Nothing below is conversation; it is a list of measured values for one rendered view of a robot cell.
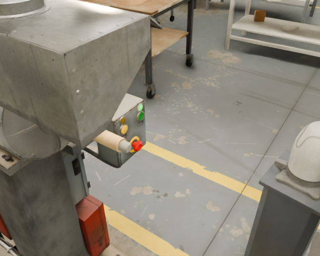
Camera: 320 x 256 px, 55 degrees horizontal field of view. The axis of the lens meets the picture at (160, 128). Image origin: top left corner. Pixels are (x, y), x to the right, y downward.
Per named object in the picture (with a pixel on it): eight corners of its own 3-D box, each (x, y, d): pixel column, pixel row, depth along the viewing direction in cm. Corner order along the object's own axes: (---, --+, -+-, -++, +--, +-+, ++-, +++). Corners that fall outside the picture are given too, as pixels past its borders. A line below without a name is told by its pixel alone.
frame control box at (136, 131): (63, 163, 118) (49, 105, 102) (102, 134, 132) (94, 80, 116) (112, 190, 106) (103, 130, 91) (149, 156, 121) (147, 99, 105)
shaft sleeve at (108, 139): (59, 112, 72) (69, 112, 75) (57, 125, 72) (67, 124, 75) (119, 138, 64) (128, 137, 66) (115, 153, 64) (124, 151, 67)
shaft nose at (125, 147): (119, 140, 64) (126, 139, 66) (117, 151, 65) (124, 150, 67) (127, 144, 63) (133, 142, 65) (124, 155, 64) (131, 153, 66)
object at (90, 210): (58, 236, 155) (40, 185, 133) (76, 219, 163) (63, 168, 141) (94, 262, 144) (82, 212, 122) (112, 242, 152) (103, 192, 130)
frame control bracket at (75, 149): (65, 152, 102) (63, 142, 99) (104, 124, 114) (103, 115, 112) (74, 156, 100) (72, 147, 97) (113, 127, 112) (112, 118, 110)
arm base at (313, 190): (283, 154, 145) (286, 145, 142) (332, 177, 133) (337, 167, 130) (265, 175, 134) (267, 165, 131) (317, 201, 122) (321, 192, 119)
